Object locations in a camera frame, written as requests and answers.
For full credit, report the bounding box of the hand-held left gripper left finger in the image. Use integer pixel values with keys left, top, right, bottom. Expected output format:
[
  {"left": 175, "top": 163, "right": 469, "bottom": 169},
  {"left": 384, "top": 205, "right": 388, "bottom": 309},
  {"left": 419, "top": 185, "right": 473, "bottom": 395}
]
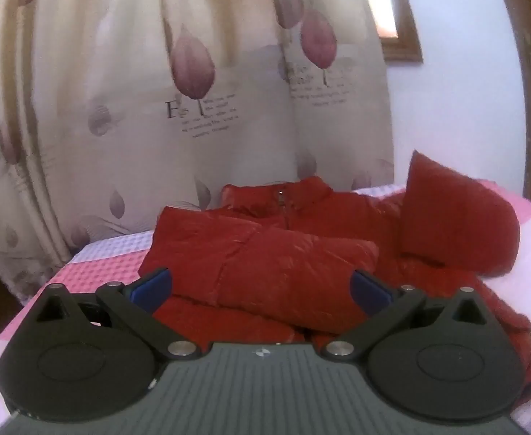
[{"left": 32, "top": 268, "right": 200, "bottom": 360}]

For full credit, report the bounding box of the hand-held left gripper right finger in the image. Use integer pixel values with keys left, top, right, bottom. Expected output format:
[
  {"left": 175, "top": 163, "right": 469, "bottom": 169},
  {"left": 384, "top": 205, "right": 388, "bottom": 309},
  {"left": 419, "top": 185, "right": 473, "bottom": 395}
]
[{"left": 324, "top": 269, "right": 486, "bottom": 362}]

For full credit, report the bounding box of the red puffer jacket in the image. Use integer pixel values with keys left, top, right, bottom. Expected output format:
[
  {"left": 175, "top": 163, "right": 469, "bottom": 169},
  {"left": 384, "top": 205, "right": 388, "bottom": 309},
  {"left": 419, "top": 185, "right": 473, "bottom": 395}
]
[{"left": 139, "top": 149, "right": 531, "bottom": 406}]

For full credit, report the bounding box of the pink checked bed sheet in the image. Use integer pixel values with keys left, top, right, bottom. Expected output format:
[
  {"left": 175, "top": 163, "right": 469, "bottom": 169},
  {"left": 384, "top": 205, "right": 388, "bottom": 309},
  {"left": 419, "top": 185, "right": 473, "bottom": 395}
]
[{"left": 0, "top": 179, "right": 531, "bottom": 435}]

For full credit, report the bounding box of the beige floral curtain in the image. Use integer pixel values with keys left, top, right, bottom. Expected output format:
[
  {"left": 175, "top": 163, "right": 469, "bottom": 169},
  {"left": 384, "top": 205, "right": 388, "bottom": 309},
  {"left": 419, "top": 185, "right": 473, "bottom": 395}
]
[{"left": 0, "top": 0, "right": 395, "bottom": 310}]

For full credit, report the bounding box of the wooden window frame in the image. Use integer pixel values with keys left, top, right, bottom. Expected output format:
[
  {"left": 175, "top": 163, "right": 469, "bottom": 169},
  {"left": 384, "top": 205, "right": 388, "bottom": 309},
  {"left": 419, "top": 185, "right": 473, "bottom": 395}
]
[{"left": 354, "top": 0, "right": 425, "bottom": 63}]

